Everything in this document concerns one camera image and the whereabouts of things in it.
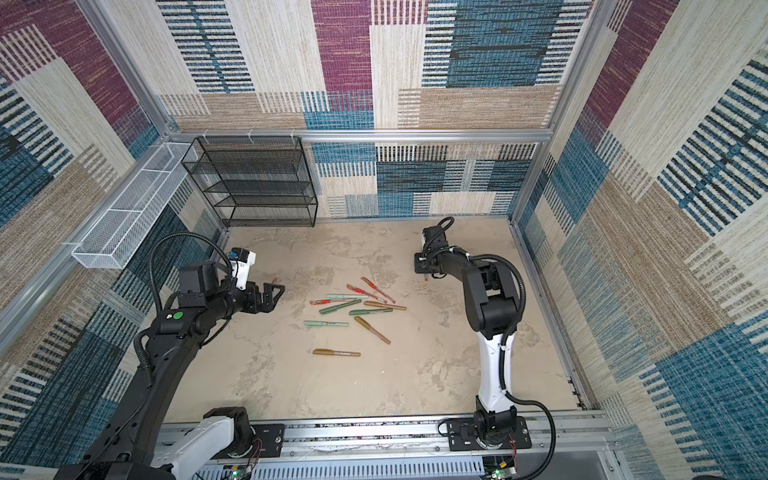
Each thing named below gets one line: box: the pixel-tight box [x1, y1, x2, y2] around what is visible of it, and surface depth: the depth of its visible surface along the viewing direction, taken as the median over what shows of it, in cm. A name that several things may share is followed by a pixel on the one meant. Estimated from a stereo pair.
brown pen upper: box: [364, 301, 407, 311], surface depth 98 cm
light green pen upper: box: [326, 294, 369, 299], surface depth 101 cm
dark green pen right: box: [349, 308, 393, 315], surface depth 98 cm
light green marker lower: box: [304, 320, 349, 327], surface depth 94 cm
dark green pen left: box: [319, 299, 362, 314], surface depth 99 cm
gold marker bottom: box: [312, 348, 361, 357], surface depth 89 cm
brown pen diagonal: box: [354, 316, 391, 345], surface depth 93 cm
